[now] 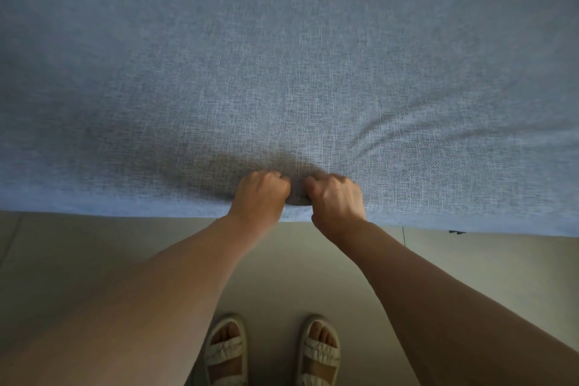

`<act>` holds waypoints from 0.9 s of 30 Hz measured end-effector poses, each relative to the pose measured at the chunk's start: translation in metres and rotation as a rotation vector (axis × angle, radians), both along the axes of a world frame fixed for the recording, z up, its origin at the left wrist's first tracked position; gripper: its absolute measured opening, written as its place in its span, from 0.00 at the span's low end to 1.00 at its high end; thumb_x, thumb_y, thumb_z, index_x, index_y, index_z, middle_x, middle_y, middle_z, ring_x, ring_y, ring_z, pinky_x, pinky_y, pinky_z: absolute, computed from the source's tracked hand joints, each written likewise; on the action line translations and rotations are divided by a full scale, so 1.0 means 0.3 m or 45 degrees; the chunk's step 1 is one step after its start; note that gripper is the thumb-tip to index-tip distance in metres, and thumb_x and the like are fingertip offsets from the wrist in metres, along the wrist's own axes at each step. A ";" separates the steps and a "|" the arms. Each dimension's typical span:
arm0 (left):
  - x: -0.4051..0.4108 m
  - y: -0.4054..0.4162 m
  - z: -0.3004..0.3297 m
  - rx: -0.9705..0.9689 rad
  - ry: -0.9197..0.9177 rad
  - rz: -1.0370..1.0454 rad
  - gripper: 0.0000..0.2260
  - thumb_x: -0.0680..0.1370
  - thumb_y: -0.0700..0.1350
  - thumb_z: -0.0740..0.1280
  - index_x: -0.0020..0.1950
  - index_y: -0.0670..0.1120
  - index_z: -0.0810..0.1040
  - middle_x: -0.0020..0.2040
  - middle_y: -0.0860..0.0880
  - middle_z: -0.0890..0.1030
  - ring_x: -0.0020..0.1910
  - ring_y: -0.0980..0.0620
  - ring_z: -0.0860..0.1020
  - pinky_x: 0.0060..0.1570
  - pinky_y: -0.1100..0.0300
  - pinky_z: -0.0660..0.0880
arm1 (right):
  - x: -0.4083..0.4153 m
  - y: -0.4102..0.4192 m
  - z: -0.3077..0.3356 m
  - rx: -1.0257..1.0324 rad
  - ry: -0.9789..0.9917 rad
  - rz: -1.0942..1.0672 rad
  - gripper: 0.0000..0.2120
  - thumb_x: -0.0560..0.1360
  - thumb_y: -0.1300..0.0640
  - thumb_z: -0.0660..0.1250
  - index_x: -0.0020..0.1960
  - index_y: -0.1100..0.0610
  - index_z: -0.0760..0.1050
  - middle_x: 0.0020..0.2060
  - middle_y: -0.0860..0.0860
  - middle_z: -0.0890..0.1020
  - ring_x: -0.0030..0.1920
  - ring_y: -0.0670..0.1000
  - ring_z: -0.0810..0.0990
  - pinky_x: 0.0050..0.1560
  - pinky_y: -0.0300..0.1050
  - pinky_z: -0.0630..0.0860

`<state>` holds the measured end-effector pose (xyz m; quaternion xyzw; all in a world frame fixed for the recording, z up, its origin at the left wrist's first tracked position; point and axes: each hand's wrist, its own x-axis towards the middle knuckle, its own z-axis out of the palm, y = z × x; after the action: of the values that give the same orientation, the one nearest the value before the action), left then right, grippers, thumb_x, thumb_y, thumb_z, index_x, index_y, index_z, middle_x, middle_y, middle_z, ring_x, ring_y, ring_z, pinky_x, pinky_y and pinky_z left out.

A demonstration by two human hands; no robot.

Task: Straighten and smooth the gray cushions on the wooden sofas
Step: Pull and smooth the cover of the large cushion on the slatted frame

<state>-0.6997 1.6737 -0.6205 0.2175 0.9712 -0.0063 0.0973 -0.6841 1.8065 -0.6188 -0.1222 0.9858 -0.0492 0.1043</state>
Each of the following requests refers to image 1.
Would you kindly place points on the long grey sofa cushion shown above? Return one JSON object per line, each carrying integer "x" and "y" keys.
{"x": 271, "y": 60}

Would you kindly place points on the person's right forearm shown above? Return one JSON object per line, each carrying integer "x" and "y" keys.
{"x": 452, "y": 309}

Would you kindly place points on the white ruffled sandal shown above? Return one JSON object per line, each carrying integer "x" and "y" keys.
{"x": 225, "y": 349}
{"x": 321, "y": 354}

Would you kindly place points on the person's left forearm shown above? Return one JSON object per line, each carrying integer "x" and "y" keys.
{"x": 126, "y": 309}

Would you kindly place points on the person's right hand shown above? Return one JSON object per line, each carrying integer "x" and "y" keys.
{"x": 337, "y": 207}

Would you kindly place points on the person's left hand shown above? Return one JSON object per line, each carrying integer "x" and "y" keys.
{"x": 258, "y": 200}

